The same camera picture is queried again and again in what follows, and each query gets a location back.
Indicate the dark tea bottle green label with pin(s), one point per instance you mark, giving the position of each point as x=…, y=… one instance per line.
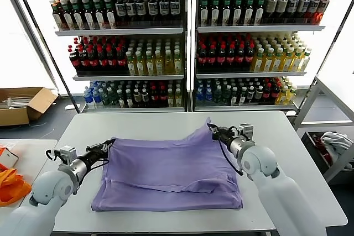
x=76, y=14
x=226, y=11
x=214, y=11
x=99, y=14
x=88, y=14
x=248, y=11
x=237, y=11
x=203, y=11
x=259, y=11
x=66, y=14
x=109, y=14

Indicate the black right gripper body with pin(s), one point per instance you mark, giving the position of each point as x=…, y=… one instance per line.
x=228, y=135

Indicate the dark frame pole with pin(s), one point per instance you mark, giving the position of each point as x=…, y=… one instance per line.
x=43, y=39
x=332, y=39

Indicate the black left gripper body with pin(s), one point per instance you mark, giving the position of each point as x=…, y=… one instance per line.
x=94, y=156

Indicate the orange cloth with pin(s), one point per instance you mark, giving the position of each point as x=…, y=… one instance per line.
x=11, y=186

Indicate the white sticks in carton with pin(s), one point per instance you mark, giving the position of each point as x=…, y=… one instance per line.
x=16, y=101

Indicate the small yellow juice bottle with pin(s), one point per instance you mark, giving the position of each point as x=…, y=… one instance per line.
x=290, y=94
x=171, y=97
x=282, y=96
x=178, y=97

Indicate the blue water bottle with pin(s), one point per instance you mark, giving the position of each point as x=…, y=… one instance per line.
x=96, y=97
x=88, y=98
x=199, y=96
x=208, y=96

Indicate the red tea bottle white label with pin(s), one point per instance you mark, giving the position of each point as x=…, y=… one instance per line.
x=56, y=15

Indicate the yellow juice bottle green label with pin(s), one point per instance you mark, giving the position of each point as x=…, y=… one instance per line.
x=140, y=65
x=267, y=62
x=277, y=62
x=296, y=62
x=177, y=65
x=287, y=62
x=257, y=62
x=149, y=65
x=304, y=62
x=168, y=65
x=158, y=65
x=130, y=65

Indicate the grey metal drinks shelf unit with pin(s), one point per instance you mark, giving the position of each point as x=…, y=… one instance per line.
x=259, y=28
x=118, y=31

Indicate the dark bottle grey label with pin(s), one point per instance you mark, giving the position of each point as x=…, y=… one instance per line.
x=303, y=6
x=313, y=6
x=292, y=7

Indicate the grey metal rack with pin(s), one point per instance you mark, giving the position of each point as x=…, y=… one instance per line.
x=305, y=102

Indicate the white orange carton box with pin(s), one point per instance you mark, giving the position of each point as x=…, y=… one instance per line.
x=8, y=157

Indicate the small white floor object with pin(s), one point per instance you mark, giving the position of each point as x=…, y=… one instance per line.
x=68, y=107

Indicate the white garment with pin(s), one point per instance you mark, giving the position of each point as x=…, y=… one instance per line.
x=334, y=141

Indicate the red garment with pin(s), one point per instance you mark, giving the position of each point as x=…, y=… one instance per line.
x=318, y=142

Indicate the right robot arm silver white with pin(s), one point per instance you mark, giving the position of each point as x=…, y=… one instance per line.
x=276, y=186

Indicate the red drink bottle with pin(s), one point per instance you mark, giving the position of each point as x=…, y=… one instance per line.
x=322, y=7

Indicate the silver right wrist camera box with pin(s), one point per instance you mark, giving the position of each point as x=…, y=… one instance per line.
x=246, y=130

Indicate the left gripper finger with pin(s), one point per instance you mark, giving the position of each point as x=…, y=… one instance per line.
x=108, y=144
x=95, y=147

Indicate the cola bottle red cap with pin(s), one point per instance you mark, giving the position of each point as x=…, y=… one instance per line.
x=111, y=61
x=230, y=57
x=249, y=57
x=120, y=61
x=202, y=57
x=239, y=57
x=102, y=61
x=83, y=61
x=74, y=61
x=93, y=61
x=220, y=57
x=211, y=57

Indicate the dark bottle black white label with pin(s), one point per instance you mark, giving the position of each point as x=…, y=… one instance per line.
x=163, y=10
x=174, y=9
x=120, y=10
x=152, y=10
x=140, y=10
x=130, y=10

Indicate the small dark bottle white label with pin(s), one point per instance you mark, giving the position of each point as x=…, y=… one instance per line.
x=129, y=98
x=242, y=96
x=145, y=98
x=250, y=95
x=120, y=98
x=137, y=98
x=258, y=95

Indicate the black storage bin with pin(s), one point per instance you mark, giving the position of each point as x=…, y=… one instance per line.
x=312, y=149

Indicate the open cardboard box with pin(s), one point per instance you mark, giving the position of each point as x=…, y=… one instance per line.
x=16, y=115

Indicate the small cola bottle red label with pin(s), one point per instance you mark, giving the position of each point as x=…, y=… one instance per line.
x=163, y=97
x=274, y=94
x=154, y=97
x=266, y=94

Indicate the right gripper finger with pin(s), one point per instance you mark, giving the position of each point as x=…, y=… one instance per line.
x=214, y=128
x=216, y=136

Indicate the left robot arm silver white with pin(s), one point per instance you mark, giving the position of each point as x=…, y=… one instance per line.
x=49, y=191

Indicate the purple T-shirt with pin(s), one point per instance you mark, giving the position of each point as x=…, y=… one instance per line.
x=166, y=169

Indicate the dark bottle beige label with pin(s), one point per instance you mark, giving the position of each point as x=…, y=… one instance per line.
x=270, y=7
x=281, y=7

